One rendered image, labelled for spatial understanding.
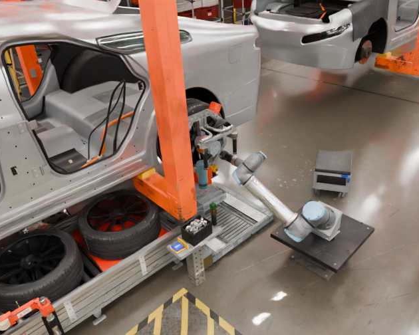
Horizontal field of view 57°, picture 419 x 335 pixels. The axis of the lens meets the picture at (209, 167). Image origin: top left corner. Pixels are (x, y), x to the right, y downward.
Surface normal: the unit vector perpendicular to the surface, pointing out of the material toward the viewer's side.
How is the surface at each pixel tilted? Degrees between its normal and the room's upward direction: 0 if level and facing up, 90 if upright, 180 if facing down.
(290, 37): 86
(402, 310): 0
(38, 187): 92
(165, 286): 0
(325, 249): 0
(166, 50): 90
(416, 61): 90
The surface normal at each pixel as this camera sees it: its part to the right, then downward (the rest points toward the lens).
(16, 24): 0.28, -0.58
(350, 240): -0.07, -0.84
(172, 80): 0.67, 0.36
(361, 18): 0.34, 0.42
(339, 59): 0.07, 0.69
